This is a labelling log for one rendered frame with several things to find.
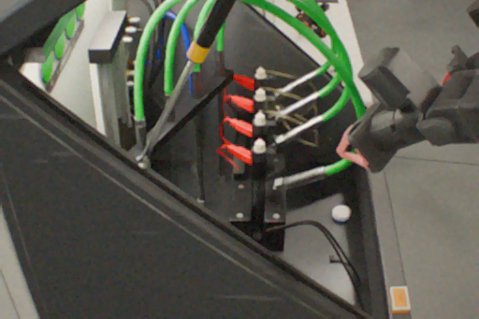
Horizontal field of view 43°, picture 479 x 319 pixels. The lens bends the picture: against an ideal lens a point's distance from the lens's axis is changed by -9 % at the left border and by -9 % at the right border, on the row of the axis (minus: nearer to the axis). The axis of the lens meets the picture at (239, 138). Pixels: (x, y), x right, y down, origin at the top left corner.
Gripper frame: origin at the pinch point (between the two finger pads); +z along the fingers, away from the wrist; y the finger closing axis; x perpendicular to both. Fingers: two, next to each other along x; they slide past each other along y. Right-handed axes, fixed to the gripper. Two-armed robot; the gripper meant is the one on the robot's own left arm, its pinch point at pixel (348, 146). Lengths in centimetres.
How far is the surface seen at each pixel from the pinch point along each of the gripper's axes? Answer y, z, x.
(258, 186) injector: 2.8, 25.1, 0.2
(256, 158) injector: 2.1, 20.6, -4.4
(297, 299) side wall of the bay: 23.1, -2.9, 8.7
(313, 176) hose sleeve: 4.1, 6.1, 1.0
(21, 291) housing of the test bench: 47, 15, -15
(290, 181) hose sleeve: 5.5, 10.2, -0.1
